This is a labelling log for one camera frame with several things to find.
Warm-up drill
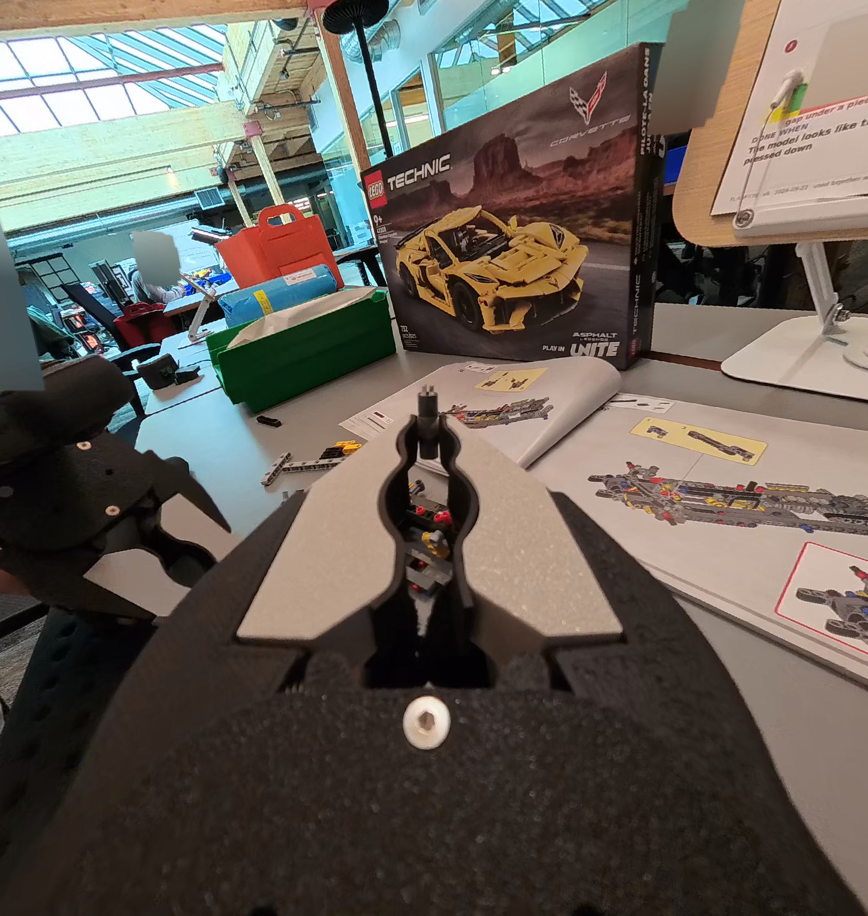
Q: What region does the black camera device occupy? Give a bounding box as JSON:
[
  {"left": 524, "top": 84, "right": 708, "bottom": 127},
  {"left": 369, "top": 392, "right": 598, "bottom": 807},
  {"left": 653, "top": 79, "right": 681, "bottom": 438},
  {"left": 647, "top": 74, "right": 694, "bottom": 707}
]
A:
[{"left": 136, "top": 355, "right": 203, "bottom": 392}]

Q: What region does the wooden stand board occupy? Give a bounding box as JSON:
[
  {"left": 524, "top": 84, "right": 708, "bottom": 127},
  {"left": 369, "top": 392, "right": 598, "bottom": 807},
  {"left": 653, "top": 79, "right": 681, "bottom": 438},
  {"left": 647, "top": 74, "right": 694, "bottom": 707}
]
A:
[{"left": 672, "top": 0, "right": 868, "bottom": 249}]

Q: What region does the grey lego beam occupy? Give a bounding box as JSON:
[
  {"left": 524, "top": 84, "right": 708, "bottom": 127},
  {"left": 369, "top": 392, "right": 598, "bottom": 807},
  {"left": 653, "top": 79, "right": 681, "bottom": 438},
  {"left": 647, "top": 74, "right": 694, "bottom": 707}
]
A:
[{"left": 261, "top": 451, "right": 349, "bottom": 488}]

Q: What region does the orange carry bag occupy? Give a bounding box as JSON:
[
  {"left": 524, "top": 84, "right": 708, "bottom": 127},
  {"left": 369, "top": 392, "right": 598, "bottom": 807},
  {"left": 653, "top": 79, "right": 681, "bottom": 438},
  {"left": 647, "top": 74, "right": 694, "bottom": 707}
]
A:
[{"left": 215, "top": 203, "right": 346, "bottom": 291}]

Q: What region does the blue foam roll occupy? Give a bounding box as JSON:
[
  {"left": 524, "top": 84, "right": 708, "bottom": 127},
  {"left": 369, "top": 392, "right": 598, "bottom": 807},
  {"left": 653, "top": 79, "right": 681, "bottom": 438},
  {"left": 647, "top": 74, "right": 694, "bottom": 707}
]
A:
[{"left": 218, "top": 263, "right": 339, "bottom": 328}]

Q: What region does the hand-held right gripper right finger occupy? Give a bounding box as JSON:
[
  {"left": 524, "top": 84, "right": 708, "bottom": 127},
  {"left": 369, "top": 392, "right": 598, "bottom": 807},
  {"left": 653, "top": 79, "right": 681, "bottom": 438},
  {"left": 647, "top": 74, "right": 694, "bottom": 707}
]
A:
[{"left": 427, "top": 414, "right": 624, "bottom": 681}]

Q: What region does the lego instruction booklet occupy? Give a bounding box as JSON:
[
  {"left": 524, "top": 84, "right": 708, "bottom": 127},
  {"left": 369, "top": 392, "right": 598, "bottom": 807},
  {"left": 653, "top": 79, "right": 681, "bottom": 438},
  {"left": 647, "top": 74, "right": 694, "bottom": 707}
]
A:
[{"left": 339, "top": 358, "right": 868, "bottom": 698}]

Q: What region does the black floor lamp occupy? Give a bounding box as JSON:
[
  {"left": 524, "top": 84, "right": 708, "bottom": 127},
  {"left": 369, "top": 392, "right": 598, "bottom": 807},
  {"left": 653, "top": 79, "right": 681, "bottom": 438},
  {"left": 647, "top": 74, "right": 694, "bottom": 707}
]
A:
[{"left": 321, "top": 0, "right": 396, "bottom": 160}]

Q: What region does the grey lego axle pin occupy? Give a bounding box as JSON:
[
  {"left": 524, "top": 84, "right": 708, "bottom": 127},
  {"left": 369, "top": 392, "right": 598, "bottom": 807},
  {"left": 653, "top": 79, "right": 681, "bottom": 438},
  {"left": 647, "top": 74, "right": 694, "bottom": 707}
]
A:
[{"left": 416, "top": 385, "right": 442, "bottom": 460}]

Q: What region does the lego set box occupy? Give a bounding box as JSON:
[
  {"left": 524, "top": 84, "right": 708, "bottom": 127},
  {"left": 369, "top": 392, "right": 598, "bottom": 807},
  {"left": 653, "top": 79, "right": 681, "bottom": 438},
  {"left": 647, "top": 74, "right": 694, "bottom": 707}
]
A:
[{"left": 361, "top": 42, "right": 668, "bottom": 372}]

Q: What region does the white folding stand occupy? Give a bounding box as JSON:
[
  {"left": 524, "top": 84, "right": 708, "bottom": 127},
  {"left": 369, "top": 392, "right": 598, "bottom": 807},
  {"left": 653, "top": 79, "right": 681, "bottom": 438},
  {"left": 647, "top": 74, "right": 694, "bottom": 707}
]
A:
[{"left": 185, "top": 273, "right": 227, "bottom": 342}]

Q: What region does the red chair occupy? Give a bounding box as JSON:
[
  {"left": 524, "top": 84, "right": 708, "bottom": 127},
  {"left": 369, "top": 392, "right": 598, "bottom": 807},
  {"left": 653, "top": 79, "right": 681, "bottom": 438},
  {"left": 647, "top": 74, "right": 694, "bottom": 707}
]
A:
[{"left": 113, "top": 301, "right": 179, "bottom": 349}]

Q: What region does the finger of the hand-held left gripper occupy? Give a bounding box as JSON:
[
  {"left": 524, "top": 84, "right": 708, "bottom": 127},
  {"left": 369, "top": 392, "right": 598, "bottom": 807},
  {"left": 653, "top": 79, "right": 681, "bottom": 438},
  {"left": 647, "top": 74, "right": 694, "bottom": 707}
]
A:
[{"left": 83, "top": 526, "right": 217, "bottom": 621}]

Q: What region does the lego car chassis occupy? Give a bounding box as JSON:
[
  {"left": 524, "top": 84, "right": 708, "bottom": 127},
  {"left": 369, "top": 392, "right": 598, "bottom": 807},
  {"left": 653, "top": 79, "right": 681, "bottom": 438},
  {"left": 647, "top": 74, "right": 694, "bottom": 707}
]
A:
[{"left": 404, "top": 478, "right": 458, "bottom": 596}]

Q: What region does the black office chair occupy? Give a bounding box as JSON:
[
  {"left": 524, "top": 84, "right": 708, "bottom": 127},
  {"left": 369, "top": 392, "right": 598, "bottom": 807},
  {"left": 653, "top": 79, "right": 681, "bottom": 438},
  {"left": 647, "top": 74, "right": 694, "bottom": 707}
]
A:
[{"left": 60, "top": 281, "right": 164, "bottom": 416}]

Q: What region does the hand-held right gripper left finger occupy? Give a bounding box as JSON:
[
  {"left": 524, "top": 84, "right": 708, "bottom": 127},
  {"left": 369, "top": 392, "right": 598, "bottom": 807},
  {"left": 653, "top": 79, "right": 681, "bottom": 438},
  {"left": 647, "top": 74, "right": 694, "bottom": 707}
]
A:
[{"left": 237, "top": 415, "right": 424, "bottom": 681}]

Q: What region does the green plastic bin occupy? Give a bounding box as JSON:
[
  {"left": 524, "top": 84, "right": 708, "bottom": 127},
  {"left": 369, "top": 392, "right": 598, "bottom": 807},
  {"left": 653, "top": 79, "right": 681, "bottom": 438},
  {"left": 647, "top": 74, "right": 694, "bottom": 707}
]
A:
[{"left": 206, "top": 286, "right": 397, "bottom": 415}]

